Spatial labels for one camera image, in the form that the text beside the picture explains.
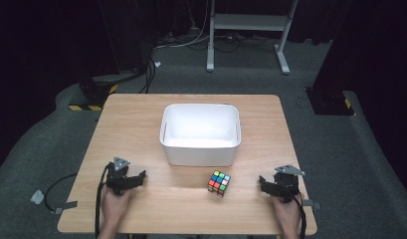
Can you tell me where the white metal stand frame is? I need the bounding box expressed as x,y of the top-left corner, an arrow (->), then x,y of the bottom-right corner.
206,0 -> 300,76

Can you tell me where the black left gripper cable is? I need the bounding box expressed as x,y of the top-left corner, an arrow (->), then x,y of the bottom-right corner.
94,162 -> 113,239

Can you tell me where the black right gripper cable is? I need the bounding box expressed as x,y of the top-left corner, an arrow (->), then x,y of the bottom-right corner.
283,185 -> 307,239

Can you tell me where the multicoloured puzzle cube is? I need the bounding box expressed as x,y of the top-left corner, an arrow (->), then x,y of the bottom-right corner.
207,169 -> 232,199

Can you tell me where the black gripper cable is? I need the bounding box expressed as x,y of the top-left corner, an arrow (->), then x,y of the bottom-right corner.
94,162 -> 113,239
283,185 -> 307,239

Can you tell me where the grey table clamp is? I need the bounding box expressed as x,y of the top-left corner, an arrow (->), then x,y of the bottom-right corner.
303,198 -> 322,211
52,200 -> 79,215

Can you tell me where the person's left hand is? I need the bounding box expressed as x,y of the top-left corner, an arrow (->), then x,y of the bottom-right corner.
101,184 -> 133,231

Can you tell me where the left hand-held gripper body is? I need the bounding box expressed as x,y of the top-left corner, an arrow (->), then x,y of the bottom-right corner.
105,156 -> 132,196

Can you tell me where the person's right hand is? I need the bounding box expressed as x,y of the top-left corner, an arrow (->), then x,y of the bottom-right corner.
272,193 -> 305,234

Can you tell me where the black base with striped edge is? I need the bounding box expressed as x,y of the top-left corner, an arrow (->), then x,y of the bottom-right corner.
305,86 -> 356,117
68,74 -> 119,113

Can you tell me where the black floor cable with plug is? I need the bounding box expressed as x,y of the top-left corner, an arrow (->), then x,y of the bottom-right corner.
30,172 -> 79,213

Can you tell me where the white plastic bin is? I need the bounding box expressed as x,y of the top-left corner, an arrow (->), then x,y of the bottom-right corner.
159,103 -> 242,167

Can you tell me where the bundle of floor cables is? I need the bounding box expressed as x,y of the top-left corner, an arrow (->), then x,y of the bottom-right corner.
137,26 -> 279,95

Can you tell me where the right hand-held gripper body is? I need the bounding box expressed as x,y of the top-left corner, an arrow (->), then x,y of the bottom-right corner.
273,164 -> 306,204

